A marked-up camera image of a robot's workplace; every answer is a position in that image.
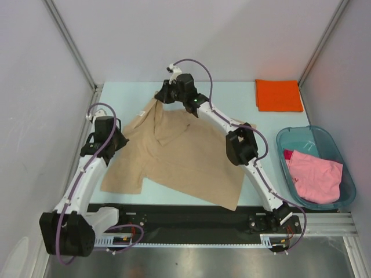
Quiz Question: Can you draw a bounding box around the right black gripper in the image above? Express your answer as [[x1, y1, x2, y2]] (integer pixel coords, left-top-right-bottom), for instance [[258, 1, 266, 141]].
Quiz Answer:
[[156, 78, 188, 103]]

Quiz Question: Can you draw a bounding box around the beige t shirt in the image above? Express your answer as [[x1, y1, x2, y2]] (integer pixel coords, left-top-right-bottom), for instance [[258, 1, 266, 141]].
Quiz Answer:
[[100, 98, 245, 211]]

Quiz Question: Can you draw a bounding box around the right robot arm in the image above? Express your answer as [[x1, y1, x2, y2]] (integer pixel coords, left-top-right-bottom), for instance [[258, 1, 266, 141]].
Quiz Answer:
[[155, 74, 293, 232]]

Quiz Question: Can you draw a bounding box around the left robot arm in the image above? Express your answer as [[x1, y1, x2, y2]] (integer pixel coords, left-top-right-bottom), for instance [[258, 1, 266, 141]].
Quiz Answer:
[[39, 116, 128, 257]]

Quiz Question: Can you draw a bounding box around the folded orange t shirt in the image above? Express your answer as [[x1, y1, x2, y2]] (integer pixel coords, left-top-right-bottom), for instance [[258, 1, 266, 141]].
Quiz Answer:
[[255, 79, 304, 112]]

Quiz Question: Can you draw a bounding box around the teal plastic basin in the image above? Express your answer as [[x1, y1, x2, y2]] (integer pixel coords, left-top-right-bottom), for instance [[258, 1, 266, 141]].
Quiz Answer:
[[276, 126, 357, 211]]

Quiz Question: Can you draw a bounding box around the pink t shirt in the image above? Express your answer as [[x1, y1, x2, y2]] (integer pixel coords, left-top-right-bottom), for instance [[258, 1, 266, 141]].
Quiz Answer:
[[283, 149, 343, 204]]

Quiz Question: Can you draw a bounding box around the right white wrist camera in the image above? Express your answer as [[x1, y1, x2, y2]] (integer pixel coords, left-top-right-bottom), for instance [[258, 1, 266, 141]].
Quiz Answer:
[[166, 64, 183, 84]]

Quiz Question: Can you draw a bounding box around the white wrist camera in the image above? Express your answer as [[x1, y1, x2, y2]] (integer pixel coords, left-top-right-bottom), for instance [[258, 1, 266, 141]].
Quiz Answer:
[[85, 108, 107, 123], [166, 64, 183, 84]]

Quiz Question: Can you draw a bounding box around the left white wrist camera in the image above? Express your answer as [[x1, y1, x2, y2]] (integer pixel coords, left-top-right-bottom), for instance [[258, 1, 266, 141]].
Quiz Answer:
[[85, 108, 107, 123]]

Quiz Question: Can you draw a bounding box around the left aluminium corner post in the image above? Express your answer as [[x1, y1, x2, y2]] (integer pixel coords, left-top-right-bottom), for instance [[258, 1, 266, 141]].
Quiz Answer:
[[42, 0, 98, 90]]

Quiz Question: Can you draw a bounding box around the aluminium corner post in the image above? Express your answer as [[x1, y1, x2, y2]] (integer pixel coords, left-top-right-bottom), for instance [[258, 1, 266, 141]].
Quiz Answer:
[[42, 0, 98, 90], [298, 0, 351, 89]]

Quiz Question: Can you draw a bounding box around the white slotted cable duct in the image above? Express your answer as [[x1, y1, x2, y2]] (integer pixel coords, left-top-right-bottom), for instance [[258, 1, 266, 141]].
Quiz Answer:
[[94, 235, 289, 253]]

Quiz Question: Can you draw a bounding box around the right aluminium corner post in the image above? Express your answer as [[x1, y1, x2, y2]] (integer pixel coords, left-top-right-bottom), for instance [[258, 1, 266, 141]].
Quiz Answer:
[[298, 0, 351, 89]]

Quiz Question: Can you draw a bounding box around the aluminium front rail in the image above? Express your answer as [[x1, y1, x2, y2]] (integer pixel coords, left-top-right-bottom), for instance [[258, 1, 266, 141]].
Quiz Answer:
[[304, 213, 358, 237]]

